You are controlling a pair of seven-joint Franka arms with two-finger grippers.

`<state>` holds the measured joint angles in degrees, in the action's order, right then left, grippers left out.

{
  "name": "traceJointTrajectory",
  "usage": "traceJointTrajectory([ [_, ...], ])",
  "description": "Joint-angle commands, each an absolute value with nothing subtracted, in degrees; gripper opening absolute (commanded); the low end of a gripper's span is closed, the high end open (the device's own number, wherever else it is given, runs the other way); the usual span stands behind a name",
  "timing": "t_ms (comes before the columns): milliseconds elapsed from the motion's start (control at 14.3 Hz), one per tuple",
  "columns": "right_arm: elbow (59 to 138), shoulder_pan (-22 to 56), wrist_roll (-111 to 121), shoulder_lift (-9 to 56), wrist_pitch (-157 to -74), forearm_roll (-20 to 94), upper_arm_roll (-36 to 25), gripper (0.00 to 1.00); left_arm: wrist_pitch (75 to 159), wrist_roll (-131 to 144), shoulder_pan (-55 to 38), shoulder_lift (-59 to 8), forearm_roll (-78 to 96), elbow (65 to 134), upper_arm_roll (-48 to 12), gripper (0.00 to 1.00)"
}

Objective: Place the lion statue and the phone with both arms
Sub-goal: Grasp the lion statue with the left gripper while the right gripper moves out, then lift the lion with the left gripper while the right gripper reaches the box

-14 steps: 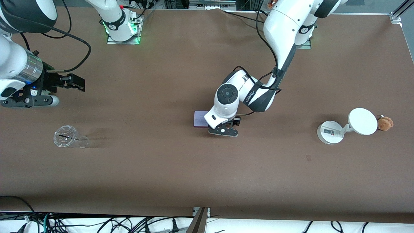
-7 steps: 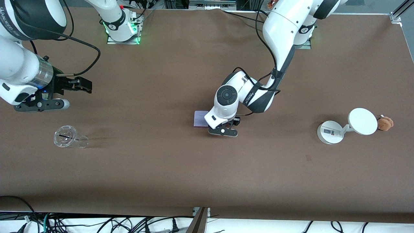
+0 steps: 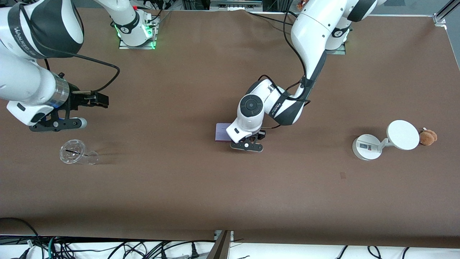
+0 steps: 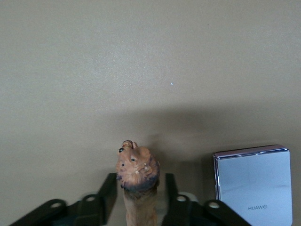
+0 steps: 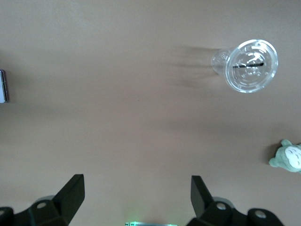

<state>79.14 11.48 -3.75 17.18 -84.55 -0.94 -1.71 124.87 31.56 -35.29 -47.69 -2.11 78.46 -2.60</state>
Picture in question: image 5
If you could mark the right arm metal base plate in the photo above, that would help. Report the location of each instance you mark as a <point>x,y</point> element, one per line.
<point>150,224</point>

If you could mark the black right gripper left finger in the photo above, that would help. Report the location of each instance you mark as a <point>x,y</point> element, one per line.
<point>58,209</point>

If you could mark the clear plastic cup with lid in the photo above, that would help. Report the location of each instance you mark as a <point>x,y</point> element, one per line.
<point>254,80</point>

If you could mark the brown table cover cloth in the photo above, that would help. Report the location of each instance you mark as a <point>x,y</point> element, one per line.
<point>117,117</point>

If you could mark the black drinking straw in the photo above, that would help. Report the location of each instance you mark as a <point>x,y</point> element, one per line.
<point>249,65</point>

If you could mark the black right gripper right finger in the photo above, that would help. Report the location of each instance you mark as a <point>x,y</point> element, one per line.
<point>207,212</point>

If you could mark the grey green Totoro plush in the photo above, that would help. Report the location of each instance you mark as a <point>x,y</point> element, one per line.
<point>288,157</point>

